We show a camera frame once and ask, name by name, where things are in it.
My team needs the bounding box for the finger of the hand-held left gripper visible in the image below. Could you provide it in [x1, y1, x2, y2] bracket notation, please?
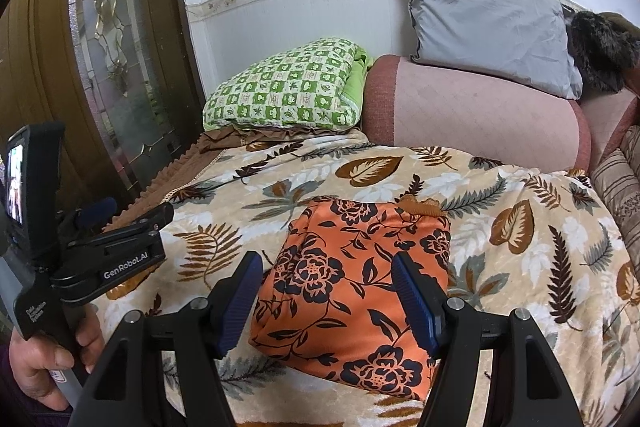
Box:
[70, 198, 119, 231]
[101, 203, 175, 242]

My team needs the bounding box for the pink quilted cushion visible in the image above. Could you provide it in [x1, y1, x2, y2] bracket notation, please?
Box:
[577, 84, 640, 175]

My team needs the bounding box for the leaf print blanket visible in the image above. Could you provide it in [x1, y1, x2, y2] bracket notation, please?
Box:
[90, 127, 640, 427]

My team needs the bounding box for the person's left hand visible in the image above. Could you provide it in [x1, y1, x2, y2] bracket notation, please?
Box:
[9, 302, 107, 411]

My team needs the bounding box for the orange floral garment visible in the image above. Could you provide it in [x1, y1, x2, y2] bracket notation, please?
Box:
[248, 196, 452, 401]

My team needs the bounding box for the striped cushion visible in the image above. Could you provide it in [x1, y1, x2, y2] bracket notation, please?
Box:
[590, 124, 640, 278]

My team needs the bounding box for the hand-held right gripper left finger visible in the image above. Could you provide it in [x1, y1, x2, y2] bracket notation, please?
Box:
[67, 251, 264, 427]

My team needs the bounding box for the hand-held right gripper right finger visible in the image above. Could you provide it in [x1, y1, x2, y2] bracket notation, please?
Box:
[391, 251, 583, 427]

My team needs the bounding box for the pink bolster cushion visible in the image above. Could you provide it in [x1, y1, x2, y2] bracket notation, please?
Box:
[361, 54, 592, 172]

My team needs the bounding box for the grey pillow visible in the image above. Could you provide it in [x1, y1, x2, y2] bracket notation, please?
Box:
[402, 0, 584, 100]

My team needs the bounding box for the green checked pillow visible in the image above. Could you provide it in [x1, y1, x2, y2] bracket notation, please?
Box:
[202, 38, 375, 131]

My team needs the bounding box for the wooden door with glass panel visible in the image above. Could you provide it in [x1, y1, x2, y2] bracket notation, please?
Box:
[0, 0, 207, 258]

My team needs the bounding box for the dark fur garment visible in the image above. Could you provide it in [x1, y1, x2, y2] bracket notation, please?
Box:
[570, 11, 640, 94]

